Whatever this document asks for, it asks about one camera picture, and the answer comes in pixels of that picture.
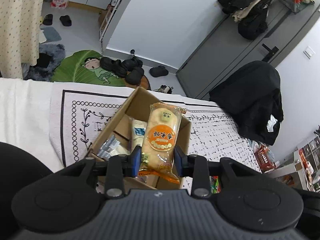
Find black jacket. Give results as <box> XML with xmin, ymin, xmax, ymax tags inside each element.
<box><xmin>209</xmin><ymin>60</ymin><xmax>284</xmax><ymax>146</ymax></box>

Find cream dotted curtain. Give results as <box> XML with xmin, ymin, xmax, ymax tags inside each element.
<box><xmin>0</xmin><ymin>0</ymin><xmax>47</xmax><ymax>79</ymax></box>

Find pack of water bottles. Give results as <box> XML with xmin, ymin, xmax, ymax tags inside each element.
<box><xmin>51</xmin><ymin>0</ymin><xmax>70</xmax><ymax>9</ymax></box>

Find blue floor mat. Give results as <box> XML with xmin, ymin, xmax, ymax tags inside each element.
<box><xmin>40</xmin><ymin>27</ymin><xmax>62</xmax><ymax>43</ymax></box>

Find cardboard box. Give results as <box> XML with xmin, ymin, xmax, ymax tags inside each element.
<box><xmin>86</xmin><ymin>87</ymin><xmax>192</xmax><ymax>193</ymax></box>

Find white curved desk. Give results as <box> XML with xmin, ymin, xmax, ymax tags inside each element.
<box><xmin>275</xmin><ymin>152</ymin><xmax>320</xmax><ymax>190</ymax></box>

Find grey and white sneaker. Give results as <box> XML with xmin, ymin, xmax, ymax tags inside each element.
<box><xmin>153</xmin><ymin>85</ymin><xmax>174</xmax><ymax>95</ymax></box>

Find white grey snack packet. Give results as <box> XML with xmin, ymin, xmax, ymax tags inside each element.
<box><xmin>97</xmin><ymin>134</ymin><xmax>131</xmax><ymax>159</ymax></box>

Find white light switch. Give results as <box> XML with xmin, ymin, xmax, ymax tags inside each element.
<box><xmin>303</xmin><ymin>46</ymin><xmax>316</xmax><ymax>59</ymax></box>

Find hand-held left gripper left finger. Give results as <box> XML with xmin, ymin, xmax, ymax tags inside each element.
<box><xmin>60</xmin><ymin>145</ymin><xmax>142</xmax><ymax>198</ymax></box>

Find green and gold snack packet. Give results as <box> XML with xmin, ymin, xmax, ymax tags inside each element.
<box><xmin>210</xmin><ymin>176</ymin><xmax>222</xmax><ymax>194</ymax></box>

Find grey fluffy rug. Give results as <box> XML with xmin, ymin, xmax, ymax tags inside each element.
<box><xmin>21</xmin><ymin>44</ymin><xmax>66</xmax><ymax>82</ymax></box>

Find white narrow rack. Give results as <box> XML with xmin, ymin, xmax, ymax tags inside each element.
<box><xmin>99</xmin><ymin>0</ymin><xmax>130</xmax><ymax>48</ymax></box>

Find black slipper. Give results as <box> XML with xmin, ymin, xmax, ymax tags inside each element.
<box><xmin>149</xmin><ymin>65</ymin><xmax>169</xmax><ymax>77</ymax></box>

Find black patterned white cloth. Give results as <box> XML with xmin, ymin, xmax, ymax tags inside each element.
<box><xmin>50</xmin><ymin>82</ymin><xmax>262</xmax><ymax>195</ymax></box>

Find orange rice cracker packet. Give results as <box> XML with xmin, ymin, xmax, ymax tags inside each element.
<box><xmin>137</xmin><ymin>103</ymin><xmax>187</xmax><ymax>185</ymax></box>

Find green leaf cartoon rug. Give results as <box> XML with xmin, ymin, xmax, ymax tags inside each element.
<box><xmin>51</xmin><ymin>50</ymin><xmax>150</xmax><ymax>90</ymax></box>

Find red plastic basket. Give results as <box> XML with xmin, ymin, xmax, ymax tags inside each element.
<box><xmin>254</xmin><ymin>145</ymin><xmax>277</xmax><ymax>172</ymax></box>

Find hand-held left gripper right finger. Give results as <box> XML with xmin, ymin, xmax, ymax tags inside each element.
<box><xmin>174</xmin><ymin>146</ymin><xmax>253</xmax><ymax>198</ymax></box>

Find grey door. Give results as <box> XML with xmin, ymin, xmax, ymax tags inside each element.
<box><xmin>175</xmin><ymin>0</ymin><xmax>320</xmax><ymax>100</ymax></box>

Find cream white snack packet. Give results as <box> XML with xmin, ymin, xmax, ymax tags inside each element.
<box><xmin>131</xmin><ymin>119</ymin><xmax>148</xmax><ymax>153</ymax></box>

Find hanging dark clothes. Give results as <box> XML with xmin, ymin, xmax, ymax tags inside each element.
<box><xmin>217</xmin><ymin>0</ymin><xmax>282</xmax><ymax>40</ymax></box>

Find black door handle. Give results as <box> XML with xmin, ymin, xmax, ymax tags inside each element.
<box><xmin>262</xmin><ymin>44</ymin><xmax>279</xmax><ymax>62</ymax></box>

